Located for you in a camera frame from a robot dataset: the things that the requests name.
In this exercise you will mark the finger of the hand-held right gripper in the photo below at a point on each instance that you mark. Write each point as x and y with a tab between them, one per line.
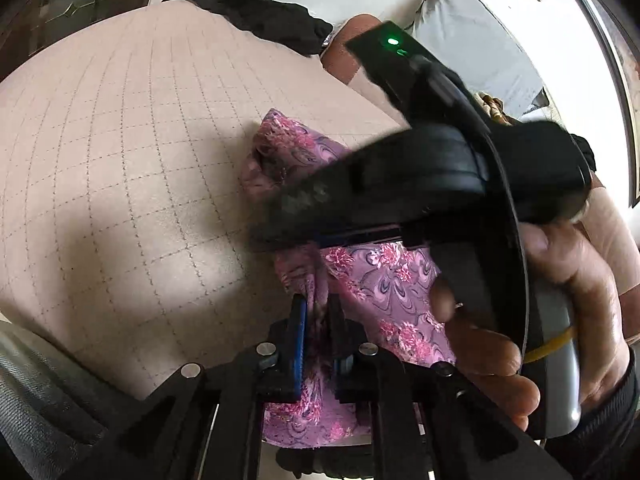
340	195

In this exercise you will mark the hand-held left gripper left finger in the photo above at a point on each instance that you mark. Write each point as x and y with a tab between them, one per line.
299	345

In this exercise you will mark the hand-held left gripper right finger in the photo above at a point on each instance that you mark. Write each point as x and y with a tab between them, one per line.
339	332

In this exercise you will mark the purple floral long-sleeve shirt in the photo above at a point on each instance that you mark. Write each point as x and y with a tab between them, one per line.
385	280

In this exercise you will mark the person's right forearm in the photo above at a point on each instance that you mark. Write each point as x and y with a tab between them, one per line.
610	440

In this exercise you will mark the pile of black clothes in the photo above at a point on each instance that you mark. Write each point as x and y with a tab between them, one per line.
260	15

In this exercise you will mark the person's right hand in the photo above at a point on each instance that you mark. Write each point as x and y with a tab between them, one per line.
590	310

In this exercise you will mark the crumpled floral blanket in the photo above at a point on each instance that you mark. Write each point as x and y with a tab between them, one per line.
492	105

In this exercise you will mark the black cloth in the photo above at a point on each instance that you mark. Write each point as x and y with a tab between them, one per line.
585	152

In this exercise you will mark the grey pillow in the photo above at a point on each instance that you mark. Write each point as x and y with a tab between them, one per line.
480	45

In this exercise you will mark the pink bolster with brown end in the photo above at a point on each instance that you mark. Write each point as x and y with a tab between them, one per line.
340	60

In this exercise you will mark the brown and pink bolster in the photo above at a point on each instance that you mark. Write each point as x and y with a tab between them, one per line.
610	230

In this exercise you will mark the pink quilted bed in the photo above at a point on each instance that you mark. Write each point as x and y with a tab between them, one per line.
125	160

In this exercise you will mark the person's left leg in jeans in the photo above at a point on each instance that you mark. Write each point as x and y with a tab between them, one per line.
40	400

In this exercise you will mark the dark wooden frame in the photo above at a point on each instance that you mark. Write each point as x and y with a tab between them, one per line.
620	50

